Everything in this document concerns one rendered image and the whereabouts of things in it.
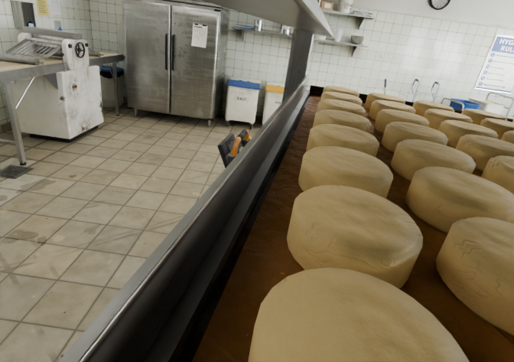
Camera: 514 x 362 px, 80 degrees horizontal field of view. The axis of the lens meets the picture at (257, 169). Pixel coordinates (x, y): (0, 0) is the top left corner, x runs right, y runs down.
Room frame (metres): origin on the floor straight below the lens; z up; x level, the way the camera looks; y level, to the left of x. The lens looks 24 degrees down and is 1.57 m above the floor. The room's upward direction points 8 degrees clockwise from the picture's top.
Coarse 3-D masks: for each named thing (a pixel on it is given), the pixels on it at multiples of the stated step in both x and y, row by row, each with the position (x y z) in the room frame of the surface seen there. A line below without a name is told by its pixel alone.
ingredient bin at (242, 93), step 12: (228, 84) 4.99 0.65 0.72; (240, 84) 5.07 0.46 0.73; (252, 84) 5.18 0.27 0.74; (228, 96) 5.02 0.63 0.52; (240, 96) 5.01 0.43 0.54; (252, 96) 5.03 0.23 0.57; (228, 108) 5.02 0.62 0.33; (240, 108) 5.02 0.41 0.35; (252, 108) 5.03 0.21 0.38; (228, 120) 5.04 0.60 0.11; (240, 120) 5.03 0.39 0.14; (252, 120) 5.04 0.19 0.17
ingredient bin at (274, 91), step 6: (270, 84) 5.28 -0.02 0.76; (276, 84) 5.36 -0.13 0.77; (282, 84) 5.46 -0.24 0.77; (270, 90) 4.99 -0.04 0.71; (276, 90) 5.03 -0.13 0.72; (282, 90) 5.08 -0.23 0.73; (270, 96) 5.01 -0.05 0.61; (276, 96) 5.01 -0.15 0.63; (282, 96) 5.01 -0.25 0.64; (270, 102) 5.01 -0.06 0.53; (276, 102) 5.01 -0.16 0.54; (264, 108) 5.06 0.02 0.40; (270, 108) 5.02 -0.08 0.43; (276, 108) 5.01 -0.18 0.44; (264, 114) 5.04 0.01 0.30; (270, 114) 5.02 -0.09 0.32; (264, 120) 5.03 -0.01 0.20
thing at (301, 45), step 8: (320, 0) 0.52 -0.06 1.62; (296, 32) 0.50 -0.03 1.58; (304, 32) 0.49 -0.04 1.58; (296, 40) 0.50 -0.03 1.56; (304, 40) 0.49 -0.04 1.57; (312, 40) 0.50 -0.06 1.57; (296, 48) 0.50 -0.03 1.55; (304, 48) 0.49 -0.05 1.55; (296, 56) 0.50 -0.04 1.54; (304, 56) 0.49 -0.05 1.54; (288, 64) 0.50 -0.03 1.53; (296, 64) 0.50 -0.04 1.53; (304, 64) 0.49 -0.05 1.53; (288, 72) 0.50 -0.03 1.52; (296, 72) 0.50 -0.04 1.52; (304, 72) 0.49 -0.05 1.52; (288, 80) 0.50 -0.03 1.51; (296, 80) 0.49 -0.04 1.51; (288, 88) 0.50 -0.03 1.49
